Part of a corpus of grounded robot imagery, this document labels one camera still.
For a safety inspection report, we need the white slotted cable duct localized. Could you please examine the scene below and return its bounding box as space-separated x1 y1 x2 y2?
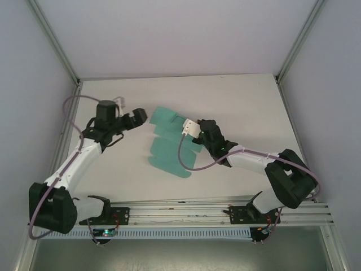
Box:
39 227 252 241

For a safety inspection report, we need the aluminium frame post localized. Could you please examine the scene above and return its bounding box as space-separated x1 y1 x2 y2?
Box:
275 0 329 85
28 0 83 87

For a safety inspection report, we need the teal green cloth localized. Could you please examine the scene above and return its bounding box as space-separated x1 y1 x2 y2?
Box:
148 106 202 179

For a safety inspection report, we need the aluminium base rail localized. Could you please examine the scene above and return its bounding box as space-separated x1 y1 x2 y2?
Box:
74 197 336 227

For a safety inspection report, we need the circuit board with green light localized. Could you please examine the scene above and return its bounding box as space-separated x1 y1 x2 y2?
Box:
94 228 118 238

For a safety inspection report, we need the aluminium side rail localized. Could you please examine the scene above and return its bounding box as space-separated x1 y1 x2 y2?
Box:
15 84 83 271
278 82 348 271

